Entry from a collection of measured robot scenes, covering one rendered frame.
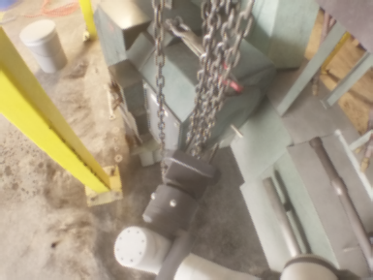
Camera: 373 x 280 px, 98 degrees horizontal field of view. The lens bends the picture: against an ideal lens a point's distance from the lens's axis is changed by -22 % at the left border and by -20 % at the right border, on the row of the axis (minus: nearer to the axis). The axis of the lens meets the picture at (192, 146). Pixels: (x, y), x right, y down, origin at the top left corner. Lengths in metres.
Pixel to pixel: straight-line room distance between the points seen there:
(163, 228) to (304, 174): 0.63
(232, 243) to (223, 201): 0.27
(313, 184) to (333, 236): 0.21
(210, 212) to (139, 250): 0.97
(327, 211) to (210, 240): 0.69
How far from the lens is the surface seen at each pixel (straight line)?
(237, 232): 1.30
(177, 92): 0.58
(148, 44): 0.71
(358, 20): 0.69
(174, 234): 0.36
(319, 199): 0.85
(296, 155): 0.86
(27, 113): 0.64
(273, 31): 1.02
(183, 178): 0.39
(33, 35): 2.00
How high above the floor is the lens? 1.23
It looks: 62 degrees down
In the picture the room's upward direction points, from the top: 13 degrees clockwise
